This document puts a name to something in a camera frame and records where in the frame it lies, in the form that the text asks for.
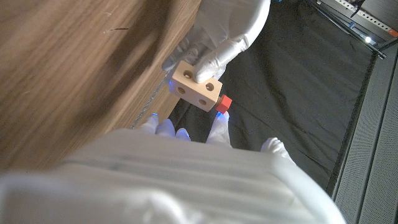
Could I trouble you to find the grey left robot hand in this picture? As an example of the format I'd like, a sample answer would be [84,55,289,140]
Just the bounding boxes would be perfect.
[161,0,271,84]

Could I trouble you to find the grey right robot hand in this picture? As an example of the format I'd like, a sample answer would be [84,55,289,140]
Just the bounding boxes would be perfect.
[0,111,348,224]

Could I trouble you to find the small wooden block with holes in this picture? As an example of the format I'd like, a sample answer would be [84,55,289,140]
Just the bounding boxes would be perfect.
[169,60,223,113]

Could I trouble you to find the red-headed screw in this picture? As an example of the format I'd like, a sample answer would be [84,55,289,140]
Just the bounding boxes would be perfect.
[215,94,233,114]

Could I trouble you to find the grey tape outline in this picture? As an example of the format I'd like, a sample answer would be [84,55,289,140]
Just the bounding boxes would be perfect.
[129,70,170,130]

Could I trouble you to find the black backdrop curtain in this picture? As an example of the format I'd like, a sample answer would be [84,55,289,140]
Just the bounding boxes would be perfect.
[169,0,379,190]

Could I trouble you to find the black backdrop stand pole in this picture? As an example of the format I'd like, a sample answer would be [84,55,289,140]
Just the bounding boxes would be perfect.
[306,0,387,60]

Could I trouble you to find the white perforated metal rail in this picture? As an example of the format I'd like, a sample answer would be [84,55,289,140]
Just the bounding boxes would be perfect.
[320,0,398,38]

